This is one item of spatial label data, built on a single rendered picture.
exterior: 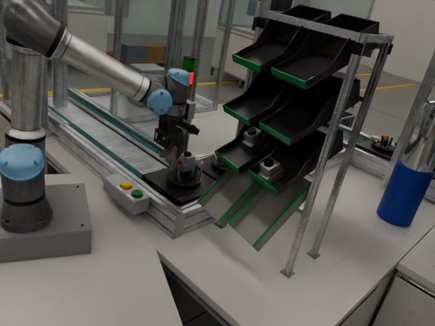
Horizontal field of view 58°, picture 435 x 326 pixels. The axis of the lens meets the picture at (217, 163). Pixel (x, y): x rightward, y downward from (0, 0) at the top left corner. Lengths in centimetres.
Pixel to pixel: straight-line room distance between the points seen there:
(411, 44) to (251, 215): 1127
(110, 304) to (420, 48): 1160
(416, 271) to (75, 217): 125
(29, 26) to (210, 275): 88
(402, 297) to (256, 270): 65
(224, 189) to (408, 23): 1131
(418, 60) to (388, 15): 156
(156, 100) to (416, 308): 125
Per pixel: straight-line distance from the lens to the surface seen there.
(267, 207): 130
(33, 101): 130
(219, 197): 138
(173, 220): 141
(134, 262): 133
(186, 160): 151
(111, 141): 199
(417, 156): 183
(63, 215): 137
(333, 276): 148
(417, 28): 1234
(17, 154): 126
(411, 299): 176
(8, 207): 131
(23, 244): 132
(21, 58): 126
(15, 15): 114
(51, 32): 110
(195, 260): 136
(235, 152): 131
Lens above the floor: 174
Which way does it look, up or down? 26 degrees down
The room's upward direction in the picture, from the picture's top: 11 degrees clockwise
